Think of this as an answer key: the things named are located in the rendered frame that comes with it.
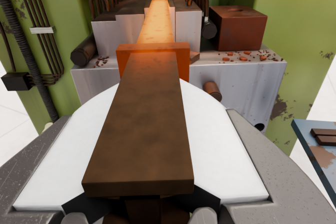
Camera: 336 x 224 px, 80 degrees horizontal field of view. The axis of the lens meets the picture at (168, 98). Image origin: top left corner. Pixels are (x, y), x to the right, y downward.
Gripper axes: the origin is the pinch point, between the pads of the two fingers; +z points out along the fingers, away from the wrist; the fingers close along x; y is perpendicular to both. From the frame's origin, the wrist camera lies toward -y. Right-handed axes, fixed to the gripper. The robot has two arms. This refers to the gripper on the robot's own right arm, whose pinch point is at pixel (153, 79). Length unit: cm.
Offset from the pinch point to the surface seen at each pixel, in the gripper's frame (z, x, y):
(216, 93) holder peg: 17.9, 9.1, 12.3
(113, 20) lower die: 27.8, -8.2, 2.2
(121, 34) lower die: 27.7, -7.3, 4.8
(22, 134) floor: 108, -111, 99
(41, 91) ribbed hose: 40, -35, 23
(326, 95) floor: 146, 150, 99
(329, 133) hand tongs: 20.9, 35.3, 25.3
